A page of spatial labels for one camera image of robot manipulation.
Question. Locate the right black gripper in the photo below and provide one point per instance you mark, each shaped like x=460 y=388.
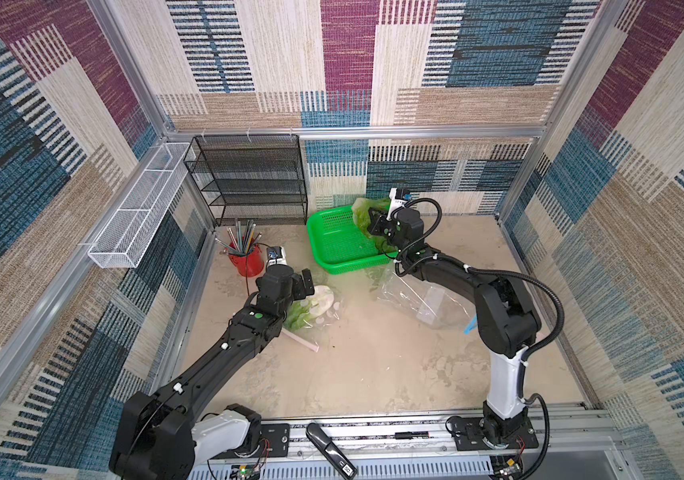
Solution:
x=382 y=222

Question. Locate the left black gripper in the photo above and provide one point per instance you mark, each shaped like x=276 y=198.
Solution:
x=298 y=285

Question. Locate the blue-zip clear bag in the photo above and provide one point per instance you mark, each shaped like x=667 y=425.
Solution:
x=431 y=305

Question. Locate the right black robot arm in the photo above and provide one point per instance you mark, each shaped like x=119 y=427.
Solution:
x=505 y=313

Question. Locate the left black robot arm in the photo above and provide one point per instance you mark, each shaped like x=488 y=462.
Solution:
x=155 y=437

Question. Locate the pink-zip clear bag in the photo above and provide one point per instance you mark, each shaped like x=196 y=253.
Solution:
x=311 y=338

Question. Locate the red pencil cup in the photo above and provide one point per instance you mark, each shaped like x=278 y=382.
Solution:
x=249 y=265

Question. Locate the coloured pencils bundle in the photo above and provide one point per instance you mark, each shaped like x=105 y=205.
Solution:
x=239 y=240

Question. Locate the green plastic basket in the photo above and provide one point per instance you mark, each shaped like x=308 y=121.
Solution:
x=338 y=245

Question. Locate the black handheld device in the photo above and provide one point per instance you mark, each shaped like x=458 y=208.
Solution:
x=330 y=451

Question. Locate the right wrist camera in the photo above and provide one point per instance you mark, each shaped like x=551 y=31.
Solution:
x=398 y=198

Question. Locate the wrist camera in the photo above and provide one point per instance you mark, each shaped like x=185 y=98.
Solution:
x=275 y=256
x=398 y=198

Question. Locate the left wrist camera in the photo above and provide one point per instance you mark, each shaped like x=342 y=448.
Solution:
x=275 y=256

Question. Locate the black wire shelf rack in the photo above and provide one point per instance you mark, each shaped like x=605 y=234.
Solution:
x=250 y=177

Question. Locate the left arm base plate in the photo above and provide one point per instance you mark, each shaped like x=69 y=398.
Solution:
x=272 y=440

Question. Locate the white wire wall basket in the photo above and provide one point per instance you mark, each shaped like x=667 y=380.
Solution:
x=130 y=230

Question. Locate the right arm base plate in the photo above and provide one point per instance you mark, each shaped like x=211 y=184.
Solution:
x=482 y=434

